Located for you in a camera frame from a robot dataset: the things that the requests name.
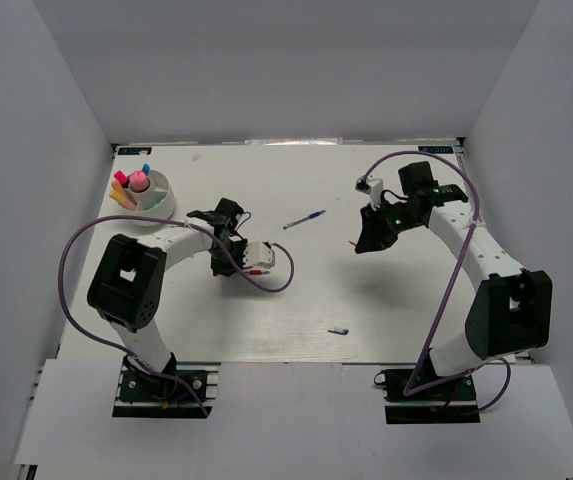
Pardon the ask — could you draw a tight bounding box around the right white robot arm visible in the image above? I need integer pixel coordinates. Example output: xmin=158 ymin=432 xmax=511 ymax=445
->
xmin=354 ymin=161 xmax=553 ymax=399

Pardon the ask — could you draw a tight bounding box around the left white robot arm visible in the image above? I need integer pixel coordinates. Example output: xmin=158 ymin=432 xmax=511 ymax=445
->
xmin=87 ymin=198 xmax=247 ymax=399

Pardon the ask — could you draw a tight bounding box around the orange pink highlighter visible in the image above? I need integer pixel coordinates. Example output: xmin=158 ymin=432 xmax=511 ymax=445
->
xmin=109 ymin=190 xmax=137 ymax=211

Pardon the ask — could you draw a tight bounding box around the blue pen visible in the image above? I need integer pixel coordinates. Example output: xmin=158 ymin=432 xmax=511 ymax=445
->
xmin=282 ymin=209 xmax=326 ymax=230

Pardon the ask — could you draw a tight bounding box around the blue label sticker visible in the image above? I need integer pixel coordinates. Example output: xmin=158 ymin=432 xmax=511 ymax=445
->
xmin=418 ymin=145 xmax=454 ymax=155
xmin=117 ymin=146 xmax=152 ymax=156

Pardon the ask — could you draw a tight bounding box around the blue label sticker right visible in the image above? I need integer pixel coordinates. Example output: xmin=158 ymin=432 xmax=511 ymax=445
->
xmin=418 ymin=145 xmax=454 ymax=155

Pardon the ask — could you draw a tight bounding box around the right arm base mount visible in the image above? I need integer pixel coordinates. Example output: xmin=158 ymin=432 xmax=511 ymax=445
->
xmin=373 ymin=368 xmax=480 ymax=425

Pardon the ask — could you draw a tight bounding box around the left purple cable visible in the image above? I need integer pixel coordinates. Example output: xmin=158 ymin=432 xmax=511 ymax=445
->
xmin=57 ymin=215 xmax=296 ymax=417

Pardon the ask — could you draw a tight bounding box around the purple cable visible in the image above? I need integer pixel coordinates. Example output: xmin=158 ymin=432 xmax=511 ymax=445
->
xmin=57 ymin=215 xmax=296 ymax=417
xmin=355 ymin=150 xmax=513 ymax=414

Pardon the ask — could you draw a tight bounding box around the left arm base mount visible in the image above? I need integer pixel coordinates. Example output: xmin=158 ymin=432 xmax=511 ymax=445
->
xmin=112 ymin=363 xmax=219 ymax=419

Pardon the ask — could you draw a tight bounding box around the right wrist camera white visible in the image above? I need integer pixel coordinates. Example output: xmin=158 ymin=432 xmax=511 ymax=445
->
xmin=355 ymin=176 xmax=384 ymax=211

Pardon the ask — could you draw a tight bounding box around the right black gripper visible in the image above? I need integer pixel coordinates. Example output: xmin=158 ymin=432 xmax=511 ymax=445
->
xmin=356 ymin=199 xmax=423 ymax=254

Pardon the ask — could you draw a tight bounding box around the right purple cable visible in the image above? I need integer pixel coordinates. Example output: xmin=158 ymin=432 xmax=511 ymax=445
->
xmin=355 ymin=150 xmax=513 ymax=414

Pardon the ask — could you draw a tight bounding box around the blue label sticker left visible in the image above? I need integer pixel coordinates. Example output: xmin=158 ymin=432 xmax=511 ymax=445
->
xmin=117 ymin=146 xmax=152 ymax=156

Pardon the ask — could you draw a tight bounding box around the white round organizer container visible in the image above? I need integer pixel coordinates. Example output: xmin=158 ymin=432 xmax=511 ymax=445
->
xmin=124 ymin=170 xmax=176 ymax=228

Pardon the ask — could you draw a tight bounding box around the pink black highlighter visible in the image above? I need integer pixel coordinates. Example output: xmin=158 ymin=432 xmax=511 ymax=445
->
xmin=113 ymin=170 xmax=129 ymax=189

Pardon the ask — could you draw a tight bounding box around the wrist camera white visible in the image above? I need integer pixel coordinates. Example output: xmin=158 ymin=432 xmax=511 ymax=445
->
xmin=243 ymin=241 xmax=275 ymax=270
xmin=355 ymin=176 xmax=384 ymax=211

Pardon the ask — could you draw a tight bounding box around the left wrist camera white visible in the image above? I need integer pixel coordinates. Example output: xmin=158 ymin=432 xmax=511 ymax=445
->
xmin=243 ymin=241 xmax=275 ymax=270

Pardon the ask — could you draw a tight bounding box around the grey orange highlighter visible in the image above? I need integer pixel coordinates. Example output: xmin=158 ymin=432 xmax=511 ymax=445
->
xmin=111 ymin=180 xmax=126 ymax=196

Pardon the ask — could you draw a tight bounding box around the pink glue bottle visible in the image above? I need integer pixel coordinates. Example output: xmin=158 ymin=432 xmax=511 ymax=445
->
xmin=129 ymin=170 xmax=150 ymax=193

